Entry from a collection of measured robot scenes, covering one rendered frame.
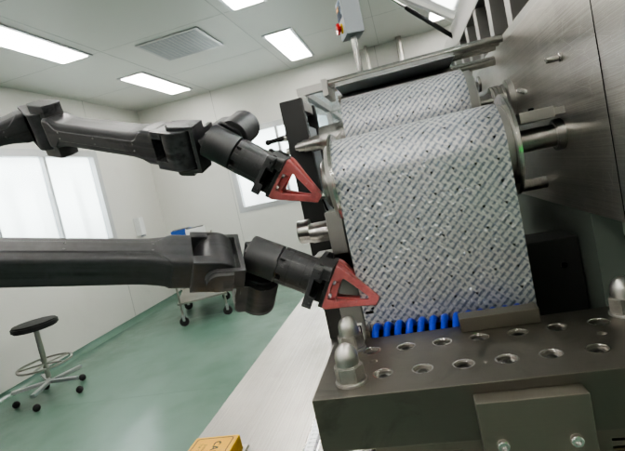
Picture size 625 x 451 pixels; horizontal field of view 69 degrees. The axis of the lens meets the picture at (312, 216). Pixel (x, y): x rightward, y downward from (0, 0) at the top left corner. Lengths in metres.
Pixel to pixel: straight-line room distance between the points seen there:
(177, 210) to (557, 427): 6.75
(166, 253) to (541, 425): 0.47
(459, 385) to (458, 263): 0.21
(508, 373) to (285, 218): 6.04
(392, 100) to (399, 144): 0.26
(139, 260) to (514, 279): 0.50
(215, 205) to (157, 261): 6.17
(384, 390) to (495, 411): 0.11
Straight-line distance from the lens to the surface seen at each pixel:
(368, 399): 0.52
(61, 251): 0.65
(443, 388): 0.51
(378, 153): 0.65
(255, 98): 6.60
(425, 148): 0.65
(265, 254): 0.67
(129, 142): 0.85
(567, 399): 0.51
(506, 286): 0.68
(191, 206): 6.97
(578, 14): 0.64
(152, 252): 0.65
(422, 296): 0.68
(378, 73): 0.97
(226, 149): 0.73
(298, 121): 1.01
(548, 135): 0.72
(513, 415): 0.50
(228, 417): 0.85
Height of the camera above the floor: 1.26
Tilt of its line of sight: 4 degrees down
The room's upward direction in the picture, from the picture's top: 12 degrees counter-clockwise
